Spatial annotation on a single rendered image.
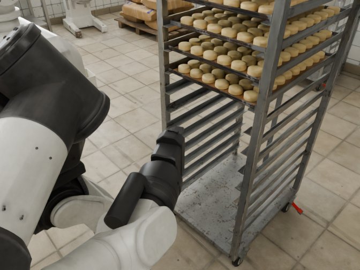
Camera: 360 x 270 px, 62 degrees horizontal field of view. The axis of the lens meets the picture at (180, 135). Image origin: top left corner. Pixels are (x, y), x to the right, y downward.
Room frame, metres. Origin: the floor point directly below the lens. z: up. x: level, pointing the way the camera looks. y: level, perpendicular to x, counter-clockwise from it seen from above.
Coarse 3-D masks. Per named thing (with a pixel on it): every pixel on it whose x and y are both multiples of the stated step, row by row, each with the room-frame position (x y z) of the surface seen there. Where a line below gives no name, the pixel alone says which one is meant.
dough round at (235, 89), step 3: (234, 84) 0.94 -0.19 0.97; (237, 84) 0.94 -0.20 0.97; (231, 87) 0.92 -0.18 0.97; (234, 87) 0.92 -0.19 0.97; (237, 87) 0.92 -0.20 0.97; (240, 87) 0.92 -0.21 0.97; (231, 90) 0.90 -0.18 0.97; (234, 90) 0.90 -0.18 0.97; (237, 90) 0.90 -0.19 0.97; (240, 90) 0.90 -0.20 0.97; (231, 93) 0.90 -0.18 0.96; (234, 93) 0.90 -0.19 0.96; (237, 93) 0.89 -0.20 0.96; (240, 93) 0.90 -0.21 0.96
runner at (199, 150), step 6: (240, 120) 1.52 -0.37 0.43; (234, 126) 1.48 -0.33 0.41; (240, 126) 1.48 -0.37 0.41; (222, 132) 1.40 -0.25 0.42; (228, 132) 1.42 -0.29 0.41; (216, 138) 1.36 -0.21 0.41; (222, 138) 1.36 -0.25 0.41; (204, 144) 1.28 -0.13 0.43; (210, 144) 1.31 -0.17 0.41; (198, 150) 1.25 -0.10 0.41; (204, 150) 1.26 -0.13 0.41; (186, 156) 1.18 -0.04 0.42; (192, 156) 1.20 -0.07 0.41; (186, 162) 1.16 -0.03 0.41
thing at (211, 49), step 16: (320, 32) 1.23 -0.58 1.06; (192, 48) 1.04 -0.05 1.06; (208, 48) 1.07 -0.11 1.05; (224, 48) 1.04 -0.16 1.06; (240, 48) 1.04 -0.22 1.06; (288, 48) 1.04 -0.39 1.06; (304, 48) 1.05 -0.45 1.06; (224, 64) 0.94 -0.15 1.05; (240, 64) 0.90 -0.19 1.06; (256, 64) 0.95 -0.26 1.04
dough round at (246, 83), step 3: (240, 81) 0.96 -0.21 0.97; (243, 81) 0.96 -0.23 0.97; (246, 81) 0.96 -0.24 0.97; (249, 81) 0.96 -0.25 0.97; (252, 81) 0.96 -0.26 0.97; (240, 84) 0.95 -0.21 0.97; (243, 84) 0.94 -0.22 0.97; (246, 84) 0.94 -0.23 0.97; (249, 84) 0.94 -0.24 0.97; (243, 87) 0.94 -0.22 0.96; (246, 87) 0.93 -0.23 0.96; (249, 87) 0.93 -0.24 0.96; (252, 87) 0.95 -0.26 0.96
